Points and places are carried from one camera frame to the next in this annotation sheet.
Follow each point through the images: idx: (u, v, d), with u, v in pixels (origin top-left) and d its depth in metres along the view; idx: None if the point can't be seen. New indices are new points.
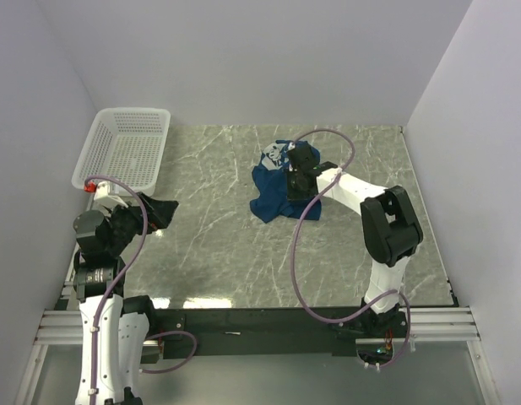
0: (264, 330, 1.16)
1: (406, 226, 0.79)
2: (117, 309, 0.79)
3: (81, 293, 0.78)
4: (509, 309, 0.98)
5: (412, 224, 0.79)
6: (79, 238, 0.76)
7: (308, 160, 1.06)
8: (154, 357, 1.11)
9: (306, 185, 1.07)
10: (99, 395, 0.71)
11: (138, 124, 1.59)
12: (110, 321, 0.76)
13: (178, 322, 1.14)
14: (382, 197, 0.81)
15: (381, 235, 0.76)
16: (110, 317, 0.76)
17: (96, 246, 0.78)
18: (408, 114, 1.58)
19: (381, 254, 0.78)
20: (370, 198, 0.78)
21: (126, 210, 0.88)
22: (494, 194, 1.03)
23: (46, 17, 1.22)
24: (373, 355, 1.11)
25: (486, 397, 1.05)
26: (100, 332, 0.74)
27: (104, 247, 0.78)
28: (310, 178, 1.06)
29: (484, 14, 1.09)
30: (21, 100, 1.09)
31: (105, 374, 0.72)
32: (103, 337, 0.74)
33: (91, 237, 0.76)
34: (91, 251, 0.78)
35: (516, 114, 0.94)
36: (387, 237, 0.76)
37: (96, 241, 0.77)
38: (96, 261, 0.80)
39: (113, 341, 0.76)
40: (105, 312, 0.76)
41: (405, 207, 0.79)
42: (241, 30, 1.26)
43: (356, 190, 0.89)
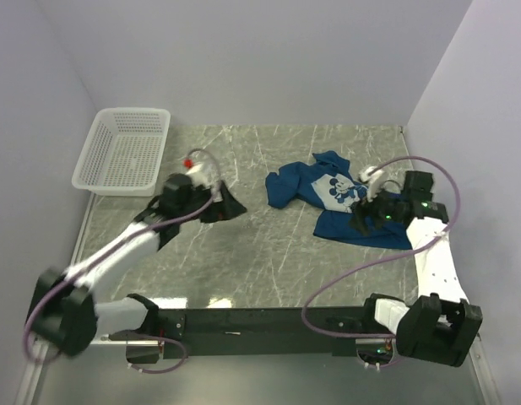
0: (264, 330, 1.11)
1: (453, 349, 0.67)
2: (145, 247, 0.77)
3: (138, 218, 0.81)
4: (509, 309, 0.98)
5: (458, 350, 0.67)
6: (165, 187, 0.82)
7: (423, 191, 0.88)
8: (153, 357, 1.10)
9: (402, 214, 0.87)
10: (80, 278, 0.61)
11: (138, 124, 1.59)
12: (136, 246, 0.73)
13: (179, 322, 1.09)
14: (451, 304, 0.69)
15: (415, 335, 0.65)
16: (140, 244, 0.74)
17: (171, 200, 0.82)
18: (408, 114, 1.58)
19: (398, 344, 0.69)
20: (469, 303, 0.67)
21: (205, 192, 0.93)
22: (494, 193, 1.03)
23: (45, 16, 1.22)
24: (374, 355, 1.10)
25: (486, 396, 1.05)
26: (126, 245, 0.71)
27: (176, 207, 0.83)
28: (410, 210, 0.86)
29: (485, 14, 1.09)
30: (21, 100, 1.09)
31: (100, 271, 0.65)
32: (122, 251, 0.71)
33: (174, 191, 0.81)
34: (165, 201, 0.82)
35: (517, 113, 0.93)
36: (420, 338, 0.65)
37: (175, 197, 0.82)
38: (163, 212, 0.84)
39: (122, 262, 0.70)
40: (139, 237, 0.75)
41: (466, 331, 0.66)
42: (241, 29, 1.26)
43: (426, 232, 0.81)
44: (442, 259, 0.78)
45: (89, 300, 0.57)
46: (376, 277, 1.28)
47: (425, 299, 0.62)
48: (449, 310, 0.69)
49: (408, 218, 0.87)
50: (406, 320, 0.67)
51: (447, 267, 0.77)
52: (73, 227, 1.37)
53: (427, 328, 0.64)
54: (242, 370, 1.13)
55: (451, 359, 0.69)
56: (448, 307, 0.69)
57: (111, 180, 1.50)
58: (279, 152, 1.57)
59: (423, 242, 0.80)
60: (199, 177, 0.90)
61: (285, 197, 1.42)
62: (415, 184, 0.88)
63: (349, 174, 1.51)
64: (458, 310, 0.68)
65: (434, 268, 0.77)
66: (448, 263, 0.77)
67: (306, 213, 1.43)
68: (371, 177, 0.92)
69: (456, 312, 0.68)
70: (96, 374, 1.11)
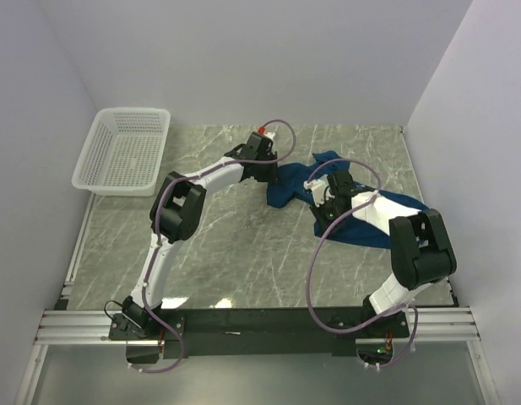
0: (264, 331, 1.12)
1: (444, 256, 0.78)
2: (230, 176, 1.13)
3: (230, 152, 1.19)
4: (509, 309, 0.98)
5: (444, 249, 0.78)
6: (252, 137, 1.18)
7: (346, 184, 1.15)
8: (154, 357, 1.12)
9: (341, 206, 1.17)
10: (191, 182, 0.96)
11: (138, 124, 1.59)
12: (227, 171, 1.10)
13: (178, 322, 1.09)
14: (415, 219, 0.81)
15: (409, 252, 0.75)
16: (230, 170, 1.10)
17: (254, 149, 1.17)
18: (408, 113, 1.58)
19: (404, 278, 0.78)
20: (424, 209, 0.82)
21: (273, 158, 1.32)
22: (493, 193, 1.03)
23: (45, 15, 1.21)
24: (373, 355, 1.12)
25: (486, 396, 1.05)
26: (220, 170, 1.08)
27: (255, 153, 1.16)
28: (345, 200, 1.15)
29: (485, 14, 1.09)
30: (21, 100, 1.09)
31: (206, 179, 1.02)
32: (220, 171, 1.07)
33: (257, 143, 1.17)
34: (250, 148, 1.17)
35: (516, 115, 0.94)
36: (411, 255, 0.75)
37: (257, 147, 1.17)
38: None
39: (213, 182, 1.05)
40: (231, 166, 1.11)
41: (437, 230, 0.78)
42: (241, 30, 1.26)
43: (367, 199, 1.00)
44: (387, 203, 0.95)
45: (202, 195, 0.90)
46: (376, 277, 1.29)
47: (394, 219, 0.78)
48: (417, 226, 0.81)
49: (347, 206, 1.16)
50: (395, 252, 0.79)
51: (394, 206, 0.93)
52: (73, 227, 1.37)
53: (409, 239, 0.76)
54: (242, 370, 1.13)
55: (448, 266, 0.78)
56: (415, 224, 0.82)
57: (111, 180, 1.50)
58: (279, 152, 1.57)
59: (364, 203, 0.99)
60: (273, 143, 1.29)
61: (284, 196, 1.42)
62: (339, 182, 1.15)
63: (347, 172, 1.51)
64: (423, 222, 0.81)
65: (387, 209, 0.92)
66: (393, 203, 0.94)
67: (306, 213, 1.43)
68: (312, 186, 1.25)
69: (422, 228, 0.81)
70: (96, 373, 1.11)
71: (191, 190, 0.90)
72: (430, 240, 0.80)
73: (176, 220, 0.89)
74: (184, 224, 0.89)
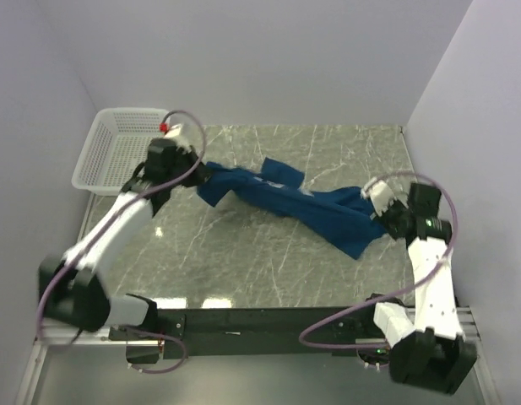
0: (264, 331, 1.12)
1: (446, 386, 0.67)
2: (142, 214, 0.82)
3: (125, 187, 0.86)
4: (509, 310, 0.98)
5: (448, 383, 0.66)
6: (149, 151, 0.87)
7: (427, 207, 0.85)
8: (154, 357, 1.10)
9: (404, 228, 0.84)
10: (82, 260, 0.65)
11: (138, 124, 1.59)
12: (132, 215, 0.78)
13: (178, 322, 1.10)
14: (442, 340, 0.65)
15: (403, 369, 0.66)
16: (134, 212, 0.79)
17: (159, 163, 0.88)
18: (408, 113, 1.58)
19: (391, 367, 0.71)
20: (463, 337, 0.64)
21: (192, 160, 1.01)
22: (493, 194, 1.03)
23: (45, 15, 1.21)
24: (374, 355, 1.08)
25: (486, 396, 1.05)
26: (119, 218, 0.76)
27: (162, 170, 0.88)
28: (412, 226, 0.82)
29: (484, 14, 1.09)
30: (22, 100, 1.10)
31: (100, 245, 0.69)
32: (122, 221, 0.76)
33: (159, 155, 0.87)
34: (151, 167, 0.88)
35: (515, 114, 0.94)
36: (404, 371, 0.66)
37: (160, 162, 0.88)
38: (149, 179, 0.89)
39: (121, 235, 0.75)
40: (133, 206, 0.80)
41: (455, 370, 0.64)
42: (241, 30, 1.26)
43: (427, 258, 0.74)
44: (445, 288, 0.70)
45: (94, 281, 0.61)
46: (376, 277, 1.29)
47: (418, 334, 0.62)
48: (444, 341, 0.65)
49: (409, 234, 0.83)
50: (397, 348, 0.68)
51: (447, 299, 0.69)
52: (73, 228, 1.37)
53: (418, 365, 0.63)
54: (242, 370, 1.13)
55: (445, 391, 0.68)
56: (443, 339, 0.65)
57: (111, 180, 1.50)
58: (279, 152, 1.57)
59: (426, 267, 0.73)
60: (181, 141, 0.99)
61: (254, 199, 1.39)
62: (419, 198, 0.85)
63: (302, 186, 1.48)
64: (453, 344, 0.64)
65: (433, 303, 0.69)
66: (451, 294, 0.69)
67: None
68: (373, 191, 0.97)
69: (452, 348, 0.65)
70: (96, 374, 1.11)
71: (78, 277, 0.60)
72: (446, 359, 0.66)
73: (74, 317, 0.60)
74: (92, 313, 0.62)
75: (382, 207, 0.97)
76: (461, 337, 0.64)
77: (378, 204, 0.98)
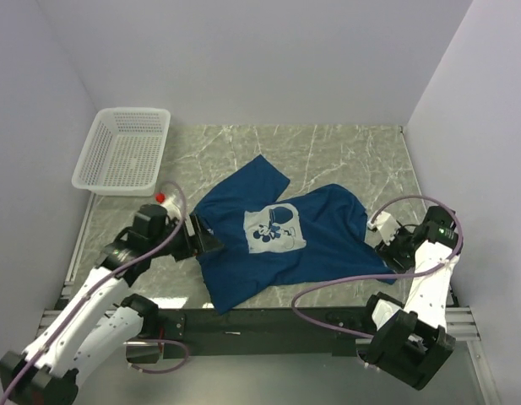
0: (264, 331, 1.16)
1: (420, 373, 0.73)
2: (117, 290, 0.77)
3: (100, 259, 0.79)
4: (509, 310, 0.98)
5: (421, 373, 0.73)
6: (137, 217, 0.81)
7: (440, 223, 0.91)
8: (154, 357, 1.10)
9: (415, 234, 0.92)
10: (43, 358, 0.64)
11: (138, 124, 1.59)
12: (103, 299, 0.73)
13: (178, 322, 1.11)
14: (426, 328, 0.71)
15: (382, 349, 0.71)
16: (105, 294, 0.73)
17: (143, 232, 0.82)
18: (409, 113, 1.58)
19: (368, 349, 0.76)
20: (446, 332, 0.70)
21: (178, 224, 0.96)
22: (493, 194, 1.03)
23: (45, 15, 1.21)
24: None
25: (486, 396, 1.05)
26: (88, 301, 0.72)
27: (148, 240, 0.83)
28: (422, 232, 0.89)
29: (485, 13, 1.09)
30: (21, 100, 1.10)
31: (62, 341, 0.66)
32: (89, 309, 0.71)
33: (146, 222, 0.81)
34: (137, 234, 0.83)
35: (516, 114, 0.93)
36: (384, 352, 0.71)
37: (146, 229, 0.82)
38: (132, 246, 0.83)
39: (90, 320, 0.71)
40: (103, 288, 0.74)
41: (431, 358, 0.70)
42: (241, 30, 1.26)
43: (431, 257, 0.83)
44: (437, 287, 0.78)
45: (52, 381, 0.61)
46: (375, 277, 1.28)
47: (400, 312, 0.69)
48: (426, 333, 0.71)
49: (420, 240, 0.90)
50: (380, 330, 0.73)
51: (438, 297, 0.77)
52: (73, 228, 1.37)
53: (396, 345, 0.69)
54: (242, 370, 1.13)
55: (415, 380, 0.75)
56: (426, 331, 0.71)
57: (111, 180, 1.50)
58: (279, 152, 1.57)
59: (426, 266, 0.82)
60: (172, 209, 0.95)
61: (253, 207, 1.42)
62: (434, 216, 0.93)
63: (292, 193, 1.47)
64: (433, 336, 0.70)
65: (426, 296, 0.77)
66: (442, 292, 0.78)
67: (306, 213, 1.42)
68: (377, 223, 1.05)
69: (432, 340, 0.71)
70: (96, 374, 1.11)
71: (35, 382, 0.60)
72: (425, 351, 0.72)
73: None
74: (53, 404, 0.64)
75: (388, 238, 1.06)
76: (443, 330, 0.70)
77: (384, 234, 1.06)
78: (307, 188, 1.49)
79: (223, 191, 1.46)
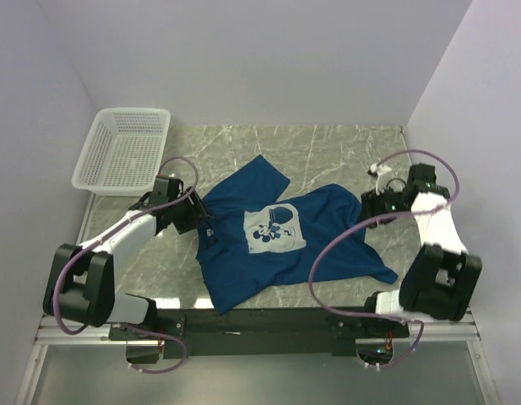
0: (264, 331, 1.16)
1: (455, 301, 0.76)
2: (147, 229, 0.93)
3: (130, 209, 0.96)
4: (509, 309, 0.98)
5: (457, 301, 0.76)
6: (158, 181, 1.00)
7: (426, 179, 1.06)
8: (154, 357, 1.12)
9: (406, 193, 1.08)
10: (98, 247, 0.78)
11: (138, 124, 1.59)
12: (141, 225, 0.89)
13: (178, 322, 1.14)
14: (452, 256, 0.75)
15: (419, 284, 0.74)
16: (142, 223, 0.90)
17: (163, 193, 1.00)
18: (408, 113, 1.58)
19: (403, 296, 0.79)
20: (468, 252, 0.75)
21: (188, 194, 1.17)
22: (492, 194, 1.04)
23: (44, 15, 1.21)
24: (374, 355, 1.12)
25: (486, 396, 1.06)
26: (130, 224, 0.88)
27: (166, 198, 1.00)
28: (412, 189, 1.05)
29: (484, 14, 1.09)
30: (21, 100, 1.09)
31: (113, 241, 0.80)
32: (130, 227, 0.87)
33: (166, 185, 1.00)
34: (158, 195, 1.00)
35: (515, 114, 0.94)
36: (421, 285, 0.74)
37: (166, 191, 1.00)
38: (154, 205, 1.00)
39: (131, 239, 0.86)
40: (140, 218, 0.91)
41: (465, 280, 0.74)
42: (241, 30, 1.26)
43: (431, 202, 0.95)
44: (446, 222, 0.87)
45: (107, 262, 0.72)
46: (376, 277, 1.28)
47: (427, 245, 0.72)
48: (452, 263, 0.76)
49: (410, 197, 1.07)
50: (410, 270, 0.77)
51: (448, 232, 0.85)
52: (73, 228, 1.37)
53: (431, 278, 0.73)
54: (242, 370, 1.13)
55: (453, 313, 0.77)
56: (452, 259, 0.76)
57: (111, 180, 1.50)
58: (279, 152, 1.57)
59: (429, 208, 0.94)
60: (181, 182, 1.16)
61: (253, 207, 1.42)
62: (419, 174, 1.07)
63: (292, 193, 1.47)
64: (459, 261, 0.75)
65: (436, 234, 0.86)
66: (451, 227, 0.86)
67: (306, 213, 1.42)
68: (380, 170, 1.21)
69: (458, 268, 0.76)
70: (96, 374, 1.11)
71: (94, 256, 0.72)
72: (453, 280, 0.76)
73: (82, 304, 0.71)
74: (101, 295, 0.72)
75: (381, 187, 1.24)
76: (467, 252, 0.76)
77: (379, 184, 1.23)
78: (307, 188, 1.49)
79: (222, 191, 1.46)
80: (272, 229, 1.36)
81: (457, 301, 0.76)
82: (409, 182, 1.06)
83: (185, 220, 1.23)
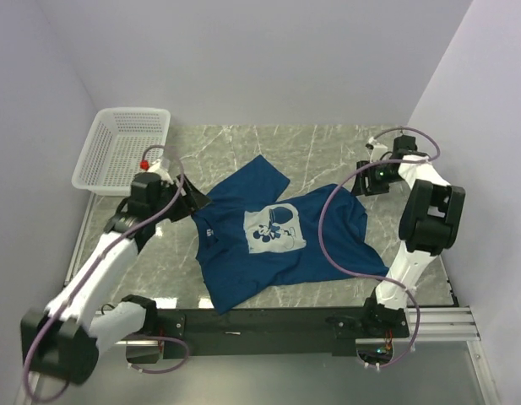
0: (264, 331, 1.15)
1: (448, 227, 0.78)
2: (125, 256, 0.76)
3: (107, 228, 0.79)
4: (509, 309, 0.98)
5: (449, 225, 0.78)
6: (132, 187, 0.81)
7: (408, 148, 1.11)
8: (154, 357, 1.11)
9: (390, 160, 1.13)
10: (67, 310, 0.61)
11: (138, 124, 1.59)
12: (117, 258, 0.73)
13: (178, 322, 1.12)
14: (440, 191, 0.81)
15: (414, 212, 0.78)
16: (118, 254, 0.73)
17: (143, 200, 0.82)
18: (409, 113, 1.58)
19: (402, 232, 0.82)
20: (453, 185, 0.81)
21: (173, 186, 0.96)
22: (491, 194, 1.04)
23: (45, 16, 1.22)
24: (373, 355, 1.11)
25: (486, 396, 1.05)
26: (103, 261, 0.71)
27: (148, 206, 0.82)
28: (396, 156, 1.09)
29: (484, 14, 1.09)
30: (21, 101, 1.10)
31: (84, 295, 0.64)
32: (103, 267, 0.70)
33: (143, 191, 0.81)
34: (136, 202, 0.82)
35: (515, 114, 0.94)
36: (417, 212, 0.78)
37: (145, 196, 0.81)
38: (133, 214, 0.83)
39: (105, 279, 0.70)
40: (116, 248, 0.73)
41: (454, 205, 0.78)
42: (241, 31, 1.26)
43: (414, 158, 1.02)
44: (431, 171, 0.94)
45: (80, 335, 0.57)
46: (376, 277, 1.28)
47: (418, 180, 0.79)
48: (441, 197, 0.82)
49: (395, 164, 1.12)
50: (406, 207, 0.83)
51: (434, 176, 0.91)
52: (73, 228, 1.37)
53: (425, 202, 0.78)
54: (242, 369, 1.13)
55: (447, 240, 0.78)
56: (439, 193, 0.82)
57: (111, 180, 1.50)
58: (279, 152, 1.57)
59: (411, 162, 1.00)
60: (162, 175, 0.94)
61: (253, 207, 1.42)
62: (402, 143, 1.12)
63: (292, 193, 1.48)
64: (447, 193, 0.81)
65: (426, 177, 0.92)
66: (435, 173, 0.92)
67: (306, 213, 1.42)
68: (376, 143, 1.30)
69: (446, 202, 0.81)
70: (96, 374, 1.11)
71: (63, 329, 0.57)
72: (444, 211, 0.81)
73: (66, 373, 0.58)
74: (81, 364, 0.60)
75: (376, 159, 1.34)
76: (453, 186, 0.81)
77: (373, 156, 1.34)
78: (307, 188, 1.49)
79: (222, 191, 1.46)
80: (272, 229, 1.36)
81: (449, 224, 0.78)
82: (395, 152, 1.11)
83: (179, 214, 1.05)
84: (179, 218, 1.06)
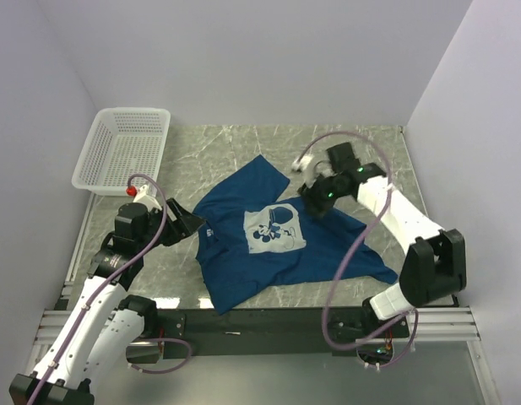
0: (264, 331, 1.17)
1: (456, 276, 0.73)
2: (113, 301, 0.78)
3: (92, 269, 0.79)
4: (509, 309, 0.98)
5: (458, 273, 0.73)
6: (118, 222, 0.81)
7: (349, 159, 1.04)
8: (154, 357, 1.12)
9: (344, 185, 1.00)
10: (55, 373, 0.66)
11: (138, 124, 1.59)
12: (103, 306, 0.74)
13: (178, 323, 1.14)
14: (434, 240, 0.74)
15: (423, 283, 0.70)
16: (104, 302, 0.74)
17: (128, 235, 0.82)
18: (409, 114, 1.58)
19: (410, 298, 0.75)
20: (447, 229, 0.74)
21: (160, 213, 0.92)
22: (492, 194, 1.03)
23: (45, 15, 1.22)
24: (373, 355, 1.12)
25: (486, 396, 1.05)
26: (89, 313, 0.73)
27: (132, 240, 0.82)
28: (351, 179, 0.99)
29: (484, 14, 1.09)
30: (21, 100, 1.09)
31: (71, 353, 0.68)
32: (89, 319, 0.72)
33: (128, 224, 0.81)
34: (122, 238, 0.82)
35: (515, 113, 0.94)
36: (426, 283, 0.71)
37: (130, 231, 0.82)
38: (121, 249, 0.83)
39: (94, 329, 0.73)
40: (100, 295, 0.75)
41: (457, 255, 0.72)
42: (241, 30, 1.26)
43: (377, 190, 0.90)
44: (404, 205, 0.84)
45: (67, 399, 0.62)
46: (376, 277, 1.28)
47: (414, 247, 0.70)
48: (435, 245, 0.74)
49: (353, 186, 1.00)
50: (405, 273, 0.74)
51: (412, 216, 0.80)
52: (73, 228, 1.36)
53: (430, 270, 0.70)
54: (242, 370, 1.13)
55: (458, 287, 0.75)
56: (433, 241, 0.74)
57: (111, 180, 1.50)
58: (279, 152, 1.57)
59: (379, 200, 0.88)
60: (149, 201, 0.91)
61: (253, 207, 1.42)
62: (341, 157, 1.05)
63: (292, 192, 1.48)
64: (441, 240, 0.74)
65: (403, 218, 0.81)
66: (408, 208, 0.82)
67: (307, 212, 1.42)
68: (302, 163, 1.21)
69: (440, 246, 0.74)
70: None
71: (51, 396, 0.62)
72: (442, 257, 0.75)
73: None
74: None
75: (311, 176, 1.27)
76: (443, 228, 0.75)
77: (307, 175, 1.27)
78: None
79: (221, 191, 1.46)
80: (272, 230, 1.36)
81: (457, 273, 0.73)
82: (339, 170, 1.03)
83: (171, 240, 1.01)
84: (172, 243, 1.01)
